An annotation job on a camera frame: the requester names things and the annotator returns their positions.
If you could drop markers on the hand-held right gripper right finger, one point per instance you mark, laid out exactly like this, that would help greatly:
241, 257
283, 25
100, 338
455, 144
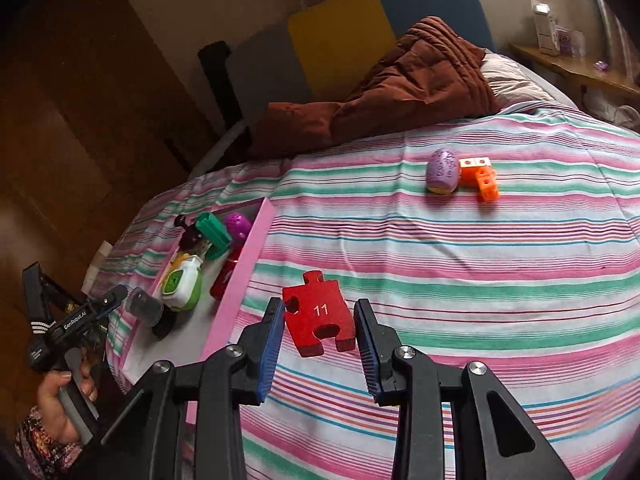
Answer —
367, 355

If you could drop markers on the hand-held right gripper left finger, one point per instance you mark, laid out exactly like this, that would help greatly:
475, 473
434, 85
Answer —
270, 345

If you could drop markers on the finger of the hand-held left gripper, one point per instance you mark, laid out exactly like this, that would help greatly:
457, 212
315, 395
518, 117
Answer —
107, 302

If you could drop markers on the grey jar with black lid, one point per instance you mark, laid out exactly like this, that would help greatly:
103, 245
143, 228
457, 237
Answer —
147, 307

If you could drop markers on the red puzzle piece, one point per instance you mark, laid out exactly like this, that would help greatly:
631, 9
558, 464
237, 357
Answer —
317, 317

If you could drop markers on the green and white plug-in device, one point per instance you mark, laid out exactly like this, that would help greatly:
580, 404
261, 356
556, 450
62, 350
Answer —
180, 280

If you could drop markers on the pink rimmed white tray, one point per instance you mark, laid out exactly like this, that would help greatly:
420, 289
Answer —
195, 330

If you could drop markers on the red bottle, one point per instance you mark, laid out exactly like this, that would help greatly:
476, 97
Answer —
225, 277

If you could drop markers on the purple plastic stand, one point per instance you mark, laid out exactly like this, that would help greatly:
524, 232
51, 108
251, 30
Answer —
237, 225

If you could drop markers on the person's left forearm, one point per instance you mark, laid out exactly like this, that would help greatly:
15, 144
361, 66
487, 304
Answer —
35, 445

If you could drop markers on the person's left hand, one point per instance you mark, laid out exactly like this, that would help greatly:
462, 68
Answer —
55, 410

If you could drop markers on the dark brown toy figure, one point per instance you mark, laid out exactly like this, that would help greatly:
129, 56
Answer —
186, 232

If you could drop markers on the striped blanket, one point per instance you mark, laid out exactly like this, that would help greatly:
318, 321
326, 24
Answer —
450, 285

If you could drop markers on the green plastic stand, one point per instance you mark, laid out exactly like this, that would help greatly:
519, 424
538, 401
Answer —
215, 232

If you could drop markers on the brown wooden wardrobe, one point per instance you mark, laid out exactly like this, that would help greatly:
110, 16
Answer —
75, 110

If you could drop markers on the purple egg toy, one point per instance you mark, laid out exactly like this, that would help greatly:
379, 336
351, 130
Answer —
441, 171

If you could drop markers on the orange cube blocks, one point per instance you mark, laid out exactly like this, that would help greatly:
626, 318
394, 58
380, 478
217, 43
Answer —
480, 177

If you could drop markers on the brown quilt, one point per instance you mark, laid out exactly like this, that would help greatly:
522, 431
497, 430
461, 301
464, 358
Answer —
400, 85

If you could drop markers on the pale pillow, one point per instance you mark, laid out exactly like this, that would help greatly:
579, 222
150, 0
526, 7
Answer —
510, 80

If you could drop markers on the multicolour padded headboard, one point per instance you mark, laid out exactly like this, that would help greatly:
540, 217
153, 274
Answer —
340, 35

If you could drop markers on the wooden desk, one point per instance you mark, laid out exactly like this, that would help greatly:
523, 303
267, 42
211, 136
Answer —
565, 67

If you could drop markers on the white box stack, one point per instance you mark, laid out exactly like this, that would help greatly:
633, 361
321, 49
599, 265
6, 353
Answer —
545, 30

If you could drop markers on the small purple object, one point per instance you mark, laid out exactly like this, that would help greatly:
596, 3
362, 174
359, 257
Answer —
601, 66

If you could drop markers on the purple box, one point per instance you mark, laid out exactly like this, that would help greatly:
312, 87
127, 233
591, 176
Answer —
567, 40

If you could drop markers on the beige curtain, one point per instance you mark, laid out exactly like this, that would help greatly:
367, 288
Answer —
612, 30

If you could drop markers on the black padded post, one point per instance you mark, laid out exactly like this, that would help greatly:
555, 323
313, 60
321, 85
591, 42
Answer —
215, 85

